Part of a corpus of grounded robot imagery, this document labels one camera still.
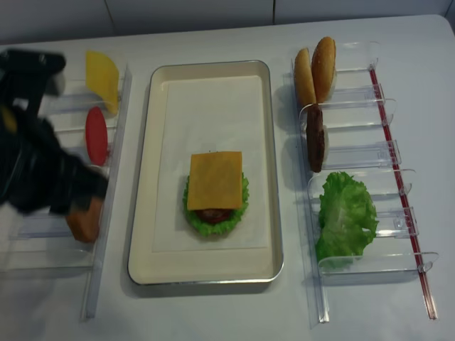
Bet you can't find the lettuce leaf on tray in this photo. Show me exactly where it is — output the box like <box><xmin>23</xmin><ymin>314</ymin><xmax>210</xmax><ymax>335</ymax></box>
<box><xmin>182</xmin><ymin>173</ymin><xmax>250</xmax><ymax>237</ymax></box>

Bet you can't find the white paper tray liner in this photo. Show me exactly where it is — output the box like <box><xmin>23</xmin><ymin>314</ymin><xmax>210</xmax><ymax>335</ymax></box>
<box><xmin>152</xmin><ymin>76</ymin><xmax>270</xmax><ymax>251</ymax></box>

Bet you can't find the clear acrylic right rack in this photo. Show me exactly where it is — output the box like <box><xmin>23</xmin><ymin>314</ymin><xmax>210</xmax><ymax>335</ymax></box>
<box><xmin>291</xmin><ymin>42</ymin><xmax>439</xmax><ymax>323</ymax></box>

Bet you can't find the left light bun half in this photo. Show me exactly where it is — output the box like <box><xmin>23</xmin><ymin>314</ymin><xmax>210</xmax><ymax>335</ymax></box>
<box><xmin>294</xmin><ymin>48</ymin><xmax>316</xmax><ymax>107</ymax></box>

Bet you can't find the brown meat patty on tray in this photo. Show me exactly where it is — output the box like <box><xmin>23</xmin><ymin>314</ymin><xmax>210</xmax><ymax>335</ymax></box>
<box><xmin>196</xmin><ymin>209</ymin><xmax>232</xmax><ymax>221</ymax></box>

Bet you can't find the green lettuce leaf in rack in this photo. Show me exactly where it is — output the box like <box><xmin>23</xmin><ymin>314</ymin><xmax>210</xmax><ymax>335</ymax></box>
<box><xmin>316</xmin><ymin>172</ymin><xmax>379</xmax><ymax>261</ymax></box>

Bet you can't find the brown meat patty in rack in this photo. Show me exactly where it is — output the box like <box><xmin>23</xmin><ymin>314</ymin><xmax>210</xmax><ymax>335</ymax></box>
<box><xmin>306</xmin><ymin>104</ymin><xmax>325</xmax><ymax>173</ymax></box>

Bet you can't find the right golden bun half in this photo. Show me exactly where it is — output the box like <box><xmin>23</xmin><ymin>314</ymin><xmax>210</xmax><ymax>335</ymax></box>
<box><xmin>311</xmin><ymin>36</ymin><xmax>336</xmax><ymax>103</ymax></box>

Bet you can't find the clear acrylic rack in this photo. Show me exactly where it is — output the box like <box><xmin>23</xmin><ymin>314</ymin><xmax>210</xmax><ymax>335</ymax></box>
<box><xmin>291</xmin><ymin>42</ymin><xmax>439</xmax><ymax>323</ymax></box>
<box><xmin>1</xmin><ymin>52</ymin><xmax>132</xmax><ymax>320</ymax></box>

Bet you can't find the cream metal serving tray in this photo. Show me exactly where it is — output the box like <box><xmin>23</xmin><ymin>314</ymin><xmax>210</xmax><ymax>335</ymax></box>
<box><xmin>128</xmin><ymin>60</ymin><xmax>283</xmax><ymax>285</ymax></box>

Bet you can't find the orange cheese slice front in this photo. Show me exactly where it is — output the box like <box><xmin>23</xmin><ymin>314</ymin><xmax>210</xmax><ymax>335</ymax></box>
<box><xmin>187</xmin><ymin>151</ymin><xmax>242</xmax><ymax>211</ymax></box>

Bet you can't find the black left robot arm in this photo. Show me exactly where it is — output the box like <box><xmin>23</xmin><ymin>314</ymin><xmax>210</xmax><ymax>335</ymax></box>
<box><xmin>1</xmin><ymin>49</ymin><xmax>108</xmax><ymax>215</ymax></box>

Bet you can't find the orange-brown bun top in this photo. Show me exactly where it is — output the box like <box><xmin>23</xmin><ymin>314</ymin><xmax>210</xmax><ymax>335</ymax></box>
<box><xmin>65</xmin><ymin>197</ymin><xmax>103</xmax><ymax>244</ymax></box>

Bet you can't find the red tomato slice in rack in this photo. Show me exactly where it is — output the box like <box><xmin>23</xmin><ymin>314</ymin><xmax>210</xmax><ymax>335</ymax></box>
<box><xmin>85</xmin><ymin>107</ymin><xmax>108</xmax><ymax>166</ymax></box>

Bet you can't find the clear acrylic left rack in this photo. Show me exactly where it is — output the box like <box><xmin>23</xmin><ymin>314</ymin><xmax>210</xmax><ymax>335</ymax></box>
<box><xmin>1</xmin><ymin>52</ymin><xmax>132</xmax><ymax>320</ymax></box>

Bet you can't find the red tomato slice on tray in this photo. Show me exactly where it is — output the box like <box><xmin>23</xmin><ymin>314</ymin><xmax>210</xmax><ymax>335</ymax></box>
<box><xmin>196</xmin><ymin>212</ymin><xmax>232</xmax><ymax>224</ymax></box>

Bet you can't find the yellow cheese slice back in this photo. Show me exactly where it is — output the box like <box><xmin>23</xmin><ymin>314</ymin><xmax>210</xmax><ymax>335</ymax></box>
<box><xmin>85</xmin><ymin>50</ymin><xmax>119</xmax><ymax>115</ymax></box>

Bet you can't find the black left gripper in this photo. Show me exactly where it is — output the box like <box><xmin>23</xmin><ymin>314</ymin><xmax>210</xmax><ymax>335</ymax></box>
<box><xmin>1</xmin><ymin>113</ymin><xmax>108</xmax><ymax>215</ymax></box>

